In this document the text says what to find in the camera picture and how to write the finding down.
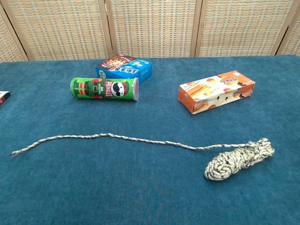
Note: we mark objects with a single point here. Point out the blue carpet table cover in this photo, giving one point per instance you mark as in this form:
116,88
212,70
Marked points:
140,187

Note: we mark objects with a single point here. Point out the white box with picture grid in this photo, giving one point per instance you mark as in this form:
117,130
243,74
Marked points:
3,98

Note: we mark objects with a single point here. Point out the wooden rattan folding screen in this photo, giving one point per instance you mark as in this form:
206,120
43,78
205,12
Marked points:
152,23

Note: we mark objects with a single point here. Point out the green Pringles can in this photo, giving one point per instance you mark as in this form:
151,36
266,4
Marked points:
103,89

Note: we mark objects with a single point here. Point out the blue chocolate cookie box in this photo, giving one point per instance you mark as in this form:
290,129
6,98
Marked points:
131,68

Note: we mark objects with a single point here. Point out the orange biscuit box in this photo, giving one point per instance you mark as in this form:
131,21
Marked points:
211,93

